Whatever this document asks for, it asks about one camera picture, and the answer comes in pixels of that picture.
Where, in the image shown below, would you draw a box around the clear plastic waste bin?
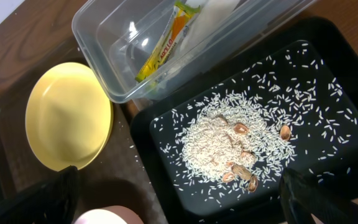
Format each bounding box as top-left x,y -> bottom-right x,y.
71,0 -> 313,103

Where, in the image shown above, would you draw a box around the yellow round plate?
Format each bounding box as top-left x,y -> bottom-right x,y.
25,62 -> 114,171

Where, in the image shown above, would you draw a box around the green orange snack wrapper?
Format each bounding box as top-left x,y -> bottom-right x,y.
135,1 -> 201,83

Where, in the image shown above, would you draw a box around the rice and nut shells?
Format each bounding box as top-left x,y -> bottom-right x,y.
149,40 -> 358,207

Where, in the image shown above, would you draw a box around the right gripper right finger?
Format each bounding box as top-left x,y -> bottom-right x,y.
279,168 -> 358,224

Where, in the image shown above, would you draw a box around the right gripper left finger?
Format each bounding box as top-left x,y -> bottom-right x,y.
0,166 -> 80,224

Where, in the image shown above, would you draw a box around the white paper napkin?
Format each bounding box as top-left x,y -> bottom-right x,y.
178,0 -> 240,52

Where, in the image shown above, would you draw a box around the black rectangular tray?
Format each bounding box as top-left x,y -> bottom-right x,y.
131,18 -> 358,223

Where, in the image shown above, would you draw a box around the white pink bowl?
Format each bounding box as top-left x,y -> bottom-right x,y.
74,205 -> 144,224

